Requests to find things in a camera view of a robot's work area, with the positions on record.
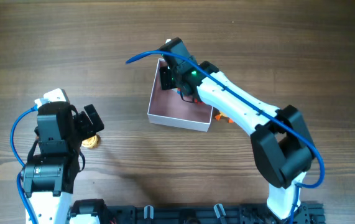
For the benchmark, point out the multicoloured puzzle cube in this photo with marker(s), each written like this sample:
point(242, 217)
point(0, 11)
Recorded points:
point(177, 90)

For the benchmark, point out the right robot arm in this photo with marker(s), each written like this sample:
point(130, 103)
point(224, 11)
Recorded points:
point(281, 143)

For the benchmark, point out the white cardboard box pink inside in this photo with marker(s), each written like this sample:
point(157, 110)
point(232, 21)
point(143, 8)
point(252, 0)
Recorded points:
point(168, 109)

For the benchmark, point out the red toy fire truck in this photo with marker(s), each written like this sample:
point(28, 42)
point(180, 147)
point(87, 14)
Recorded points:
point(197, 101)

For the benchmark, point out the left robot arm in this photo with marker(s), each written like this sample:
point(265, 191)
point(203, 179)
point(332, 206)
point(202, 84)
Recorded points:
point(46, 180)

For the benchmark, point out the yellow duck toy blue hat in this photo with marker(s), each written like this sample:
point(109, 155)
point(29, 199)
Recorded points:
point(221, 115)

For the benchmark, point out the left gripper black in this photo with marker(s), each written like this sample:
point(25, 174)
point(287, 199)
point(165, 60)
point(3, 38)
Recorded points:
point(87, 127)

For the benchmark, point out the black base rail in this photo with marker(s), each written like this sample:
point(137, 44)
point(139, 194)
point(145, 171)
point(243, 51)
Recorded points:
point(96, 211)

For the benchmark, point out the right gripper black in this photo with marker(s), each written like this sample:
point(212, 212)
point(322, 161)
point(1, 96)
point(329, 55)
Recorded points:
point(166, 78)

